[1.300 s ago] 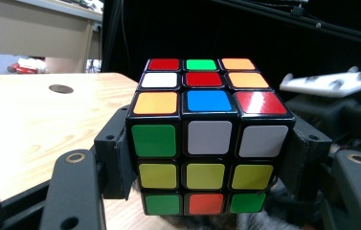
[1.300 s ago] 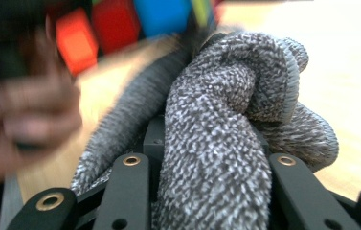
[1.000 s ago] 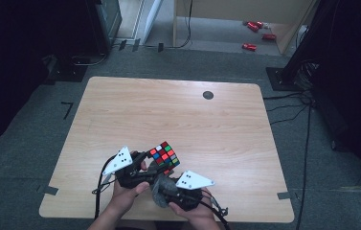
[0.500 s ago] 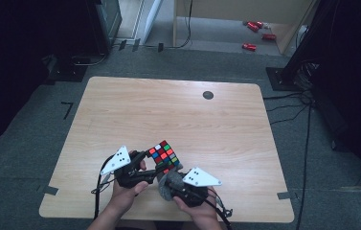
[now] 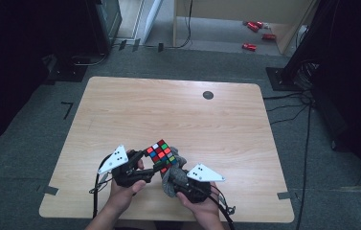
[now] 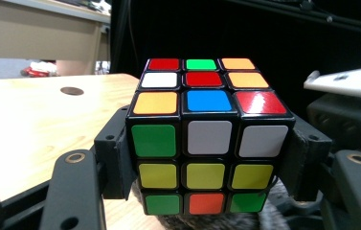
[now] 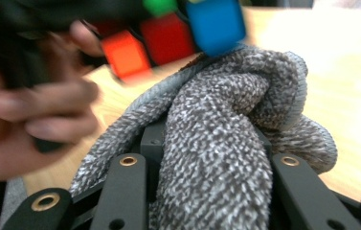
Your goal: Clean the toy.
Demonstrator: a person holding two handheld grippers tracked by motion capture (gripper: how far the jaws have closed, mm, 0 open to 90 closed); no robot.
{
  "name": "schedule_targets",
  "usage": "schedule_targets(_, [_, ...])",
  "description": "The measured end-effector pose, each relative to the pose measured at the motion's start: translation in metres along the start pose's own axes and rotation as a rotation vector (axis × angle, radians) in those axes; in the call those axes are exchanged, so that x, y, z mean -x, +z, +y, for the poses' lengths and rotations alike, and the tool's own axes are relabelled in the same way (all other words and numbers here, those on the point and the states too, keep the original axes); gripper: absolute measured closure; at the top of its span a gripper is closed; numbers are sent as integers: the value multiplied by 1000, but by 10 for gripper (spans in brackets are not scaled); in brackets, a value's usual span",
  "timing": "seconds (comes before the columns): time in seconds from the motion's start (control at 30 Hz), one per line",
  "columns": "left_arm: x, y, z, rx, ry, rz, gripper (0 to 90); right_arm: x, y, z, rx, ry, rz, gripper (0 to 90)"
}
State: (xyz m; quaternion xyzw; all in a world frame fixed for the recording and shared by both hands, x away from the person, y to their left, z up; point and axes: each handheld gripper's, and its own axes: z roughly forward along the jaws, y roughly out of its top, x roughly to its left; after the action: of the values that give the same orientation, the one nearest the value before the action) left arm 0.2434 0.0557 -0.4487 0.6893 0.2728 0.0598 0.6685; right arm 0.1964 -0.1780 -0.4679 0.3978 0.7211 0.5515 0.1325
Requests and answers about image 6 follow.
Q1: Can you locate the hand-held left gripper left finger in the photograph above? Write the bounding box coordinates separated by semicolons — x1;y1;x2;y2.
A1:
93;104;138;200

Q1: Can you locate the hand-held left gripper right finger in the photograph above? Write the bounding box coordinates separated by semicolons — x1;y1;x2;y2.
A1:
278;114;332;203

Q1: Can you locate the multicoloured puzzle cube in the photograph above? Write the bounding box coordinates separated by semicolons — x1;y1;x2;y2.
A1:
124;57;297;217

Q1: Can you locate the dark round table grommet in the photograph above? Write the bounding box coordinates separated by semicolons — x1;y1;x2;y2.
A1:
59;86;85;97

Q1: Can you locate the red can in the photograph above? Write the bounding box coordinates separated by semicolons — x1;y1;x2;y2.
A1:
19;65;51;79

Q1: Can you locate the beige wooden desk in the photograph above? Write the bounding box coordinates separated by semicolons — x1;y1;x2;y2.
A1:
0;0;112;77

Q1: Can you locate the black stand post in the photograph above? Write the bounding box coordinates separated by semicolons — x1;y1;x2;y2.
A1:
225;0;361;33

